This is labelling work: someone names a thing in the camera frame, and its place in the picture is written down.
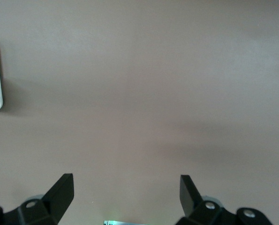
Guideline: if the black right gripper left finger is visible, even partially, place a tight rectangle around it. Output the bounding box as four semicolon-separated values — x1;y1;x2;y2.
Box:
0;173;74;225

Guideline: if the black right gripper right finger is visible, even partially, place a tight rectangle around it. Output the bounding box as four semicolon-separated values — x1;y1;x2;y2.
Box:
176;174;272;225

